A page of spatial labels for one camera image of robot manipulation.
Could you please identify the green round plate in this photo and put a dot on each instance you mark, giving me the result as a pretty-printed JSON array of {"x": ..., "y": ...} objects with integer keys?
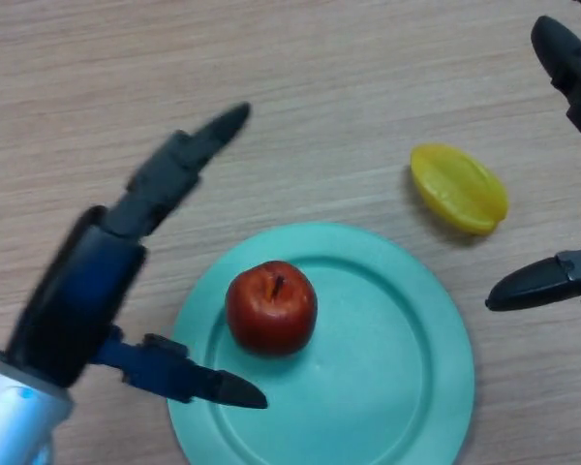
[{"x": 368, "y": 368}]

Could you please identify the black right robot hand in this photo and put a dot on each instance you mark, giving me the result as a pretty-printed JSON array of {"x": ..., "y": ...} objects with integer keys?
[{"x": 566, "y": 63}]

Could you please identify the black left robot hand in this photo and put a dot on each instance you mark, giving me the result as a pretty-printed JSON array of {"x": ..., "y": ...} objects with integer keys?
[{"x": 72, "y": 290}]

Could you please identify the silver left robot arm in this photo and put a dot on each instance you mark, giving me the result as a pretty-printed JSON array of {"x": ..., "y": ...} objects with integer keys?
[{"x": 14, "y": 416}]

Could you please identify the yellow starfruit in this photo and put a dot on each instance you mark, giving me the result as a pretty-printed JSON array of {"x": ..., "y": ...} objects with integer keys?
[{"x": 460, "y": 191}]

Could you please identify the red apple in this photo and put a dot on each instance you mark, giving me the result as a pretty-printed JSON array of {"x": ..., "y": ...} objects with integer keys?
[{"x": 271, "y": 315}]

